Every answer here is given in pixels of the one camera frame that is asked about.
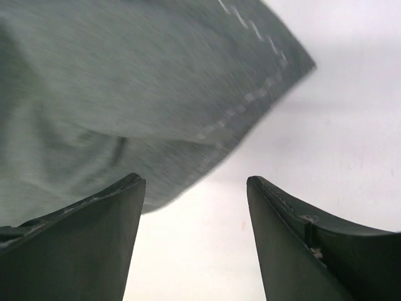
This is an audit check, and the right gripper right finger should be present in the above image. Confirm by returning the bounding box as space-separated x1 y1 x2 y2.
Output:
247 176 400 301

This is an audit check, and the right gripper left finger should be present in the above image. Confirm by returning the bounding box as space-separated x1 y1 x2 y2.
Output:
1 174 146 301

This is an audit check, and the grey cloth napkin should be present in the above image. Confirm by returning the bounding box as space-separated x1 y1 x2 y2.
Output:
1 1 315 226

